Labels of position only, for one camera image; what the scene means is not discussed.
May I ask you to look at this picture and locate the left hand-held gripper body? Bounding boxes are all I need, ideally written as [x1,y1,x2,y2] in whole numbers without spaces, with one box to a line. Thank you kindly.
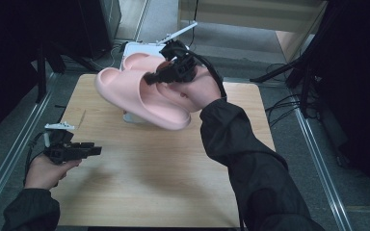
[42,120,85,167]

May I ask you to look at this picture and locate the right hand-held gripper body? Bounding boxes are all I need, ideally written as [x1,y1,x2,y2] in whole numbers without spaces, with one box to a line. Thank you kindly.
[155,20,200,85]

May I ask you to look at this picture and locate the white shoe box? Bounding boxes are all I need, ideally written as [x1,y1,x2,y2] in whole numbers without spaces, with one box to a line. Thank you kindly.
[119,41,174,126]

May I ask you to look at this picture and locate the person's left hand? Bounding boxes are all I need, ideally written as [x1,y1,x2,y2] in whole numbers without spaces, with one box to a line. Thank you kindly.
[23,153,83,191]

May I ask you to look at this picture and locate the person's right hand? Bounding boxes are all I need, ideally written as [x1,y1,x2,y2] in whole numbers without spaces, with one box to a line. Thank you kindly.
[165,65,223,114]

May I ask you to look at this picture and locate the black metal stand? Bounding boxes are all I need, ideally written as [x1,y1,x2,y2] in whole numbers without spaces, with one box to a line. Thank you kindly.
[35,41,66,104]

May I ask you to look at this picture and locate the dark cabinet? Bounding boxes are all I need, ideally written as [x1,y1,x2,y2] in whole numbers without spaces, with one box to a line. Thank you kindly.
[76,0,123,59]

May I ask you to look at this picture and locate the beige wooden cabinet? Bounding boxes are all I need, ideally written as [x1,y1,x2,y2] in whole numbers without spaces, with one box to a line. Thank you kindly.
[176,0,330,64]

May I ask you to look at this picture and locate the black tripod stand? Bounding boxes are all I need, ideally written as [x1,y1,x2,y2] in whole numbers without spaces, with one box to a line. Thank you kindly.
[250,47,322,119]

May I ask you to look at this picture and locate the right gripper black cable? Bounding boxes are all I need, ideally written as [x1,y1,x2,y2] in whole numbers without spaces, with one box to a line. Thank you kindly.
[172,46,228,100]

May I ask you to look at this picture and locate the black hanging cable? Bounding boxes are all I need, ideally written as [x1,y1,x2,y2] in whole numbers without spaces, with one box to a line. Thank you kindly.
[187,0,200,49]

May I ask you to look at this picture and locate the black floor cable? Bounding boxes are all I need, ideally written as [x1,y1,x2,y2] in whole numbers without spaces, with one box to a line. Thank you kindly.
[264,62,303,128]

